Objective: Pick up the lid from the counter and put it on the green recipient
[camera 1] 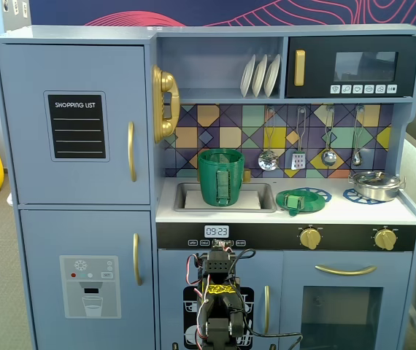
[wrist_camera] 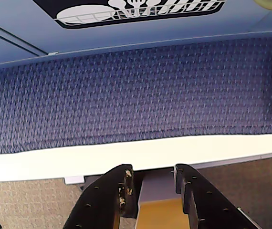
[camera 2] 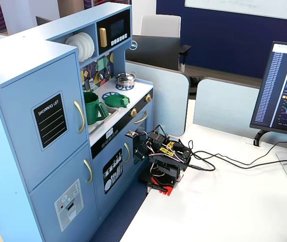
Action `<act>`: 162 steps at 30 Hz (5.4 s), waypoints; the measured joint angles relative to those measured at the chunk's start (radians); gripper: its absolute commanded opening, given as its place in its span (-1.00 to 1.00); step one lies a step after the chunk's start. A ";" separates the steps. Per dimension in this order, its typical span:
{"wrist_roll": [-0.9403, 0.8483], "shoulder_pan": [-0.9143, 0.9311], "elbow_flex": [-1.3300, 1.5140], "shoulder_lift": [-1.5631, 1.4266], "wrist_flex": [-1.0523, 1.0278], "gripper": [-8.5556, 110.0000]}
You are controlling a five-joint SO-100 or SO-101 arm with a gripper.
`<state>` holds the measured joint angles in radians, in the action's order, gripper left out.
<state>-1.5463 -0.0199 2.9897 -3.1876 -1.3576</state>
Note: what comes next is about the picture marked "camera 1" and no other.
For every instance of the green 3D-printed container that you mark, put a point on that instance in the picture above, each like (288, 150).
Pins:
(208, 175)

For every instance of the steel spoon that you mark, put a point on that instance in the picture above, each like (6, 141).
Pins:
(356, 158)

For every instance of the blue freezer door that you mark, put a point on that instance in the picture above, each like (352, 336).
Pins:
(40, 237)

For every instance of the blue oven door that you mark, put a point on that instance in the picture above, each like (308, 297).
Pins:
(292, 277)

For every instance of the steel pot lid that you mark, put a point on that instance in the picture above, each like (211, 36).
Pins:
(372, 178)

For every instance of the black toy microwave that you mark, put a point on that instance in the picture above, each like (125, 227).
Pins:
(317, 47)

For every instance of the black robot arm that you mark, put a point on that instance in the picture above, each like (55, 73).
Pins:
(217, 264)

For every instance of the green 3D-printed lid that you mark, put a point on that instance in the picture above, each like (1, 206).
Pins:
(310, 202)

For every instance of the blue dishwasher door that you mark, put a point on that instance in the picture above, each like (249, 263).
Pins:
(171, 266)

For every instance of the steel slotted spatula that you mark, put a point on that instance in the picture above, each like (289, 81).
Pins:
(298, 159)

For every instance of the gold toy telephone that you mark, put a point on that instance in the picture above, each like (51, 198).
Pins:
(167, 84)

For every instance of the blue toy kitchen unit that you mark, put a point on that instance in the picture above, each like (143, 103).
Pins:
(339, 216)

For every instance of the steel ladle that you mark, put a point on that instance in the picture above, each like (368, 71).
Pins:
(328, 157)

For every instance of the steel slotted skimmer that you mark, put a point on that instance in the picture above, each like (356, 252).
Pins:
(268, 160)

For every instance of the grey toy sink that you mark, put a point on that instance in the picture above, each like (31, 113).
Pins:
(266, 197)

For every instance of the gold stove knob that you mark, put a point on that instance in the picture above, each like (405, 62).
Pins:
(385, 239)
(310, 238)

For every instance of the blue fridge door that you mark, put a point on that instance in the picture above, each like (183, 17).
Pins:
(84, 182)

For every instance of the white toy plate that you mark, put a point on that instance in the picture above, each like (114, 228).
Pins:
(272, 74)
(259, 76)
(247, 76)

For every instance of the gold toy faucet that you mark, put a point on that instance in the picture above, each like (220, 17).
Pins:
(247, 175)

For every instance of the steel toy pot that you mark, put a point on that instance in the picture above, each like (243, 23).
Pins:
(374, 192)

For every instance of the black shopping list board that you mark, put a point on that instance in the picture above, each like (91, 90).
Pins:
(78, 127)

